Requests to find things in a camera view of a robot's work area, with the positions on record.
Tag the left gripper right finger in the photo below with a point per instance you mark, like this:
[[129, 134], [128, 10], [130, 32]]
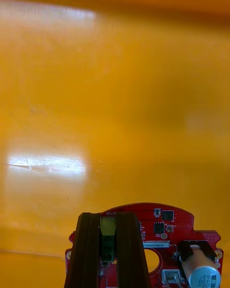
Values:
[[130, 252]]

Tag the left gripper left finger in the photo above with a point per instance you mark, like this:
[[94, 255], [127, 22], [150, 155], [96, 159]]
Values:
[[83, 252]]

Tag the round red circuit board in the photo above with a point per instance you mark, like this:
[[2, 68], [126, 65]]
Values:
[[182, 223]]

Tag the yellow-orange plastic bin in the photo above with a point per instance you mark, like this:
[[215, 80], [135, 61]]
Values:
[[115, 100]]

